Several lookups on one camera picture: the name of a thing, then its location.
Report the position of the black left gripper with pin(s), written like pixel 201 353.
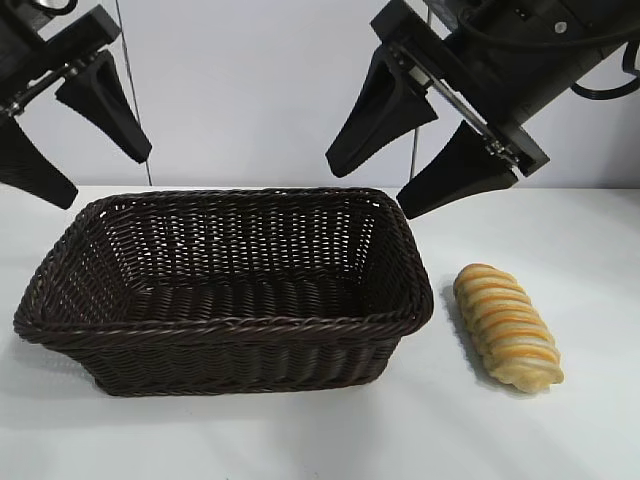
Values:
pixel 45 55

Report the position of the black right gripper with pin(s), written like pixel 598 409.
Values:
pixel 485 65

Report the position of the long striped bread loaf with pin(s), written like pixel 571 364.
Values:
pixel 505 330

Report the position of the dark brown wicker basket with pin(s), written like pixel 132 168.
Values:
pixel 225 340

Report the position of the thin grey vertical rod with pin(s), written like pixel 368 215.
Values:
pixel 414 160
pixel 149 175

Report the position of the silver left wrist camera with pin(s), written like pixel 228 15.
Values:
pixel 50 4

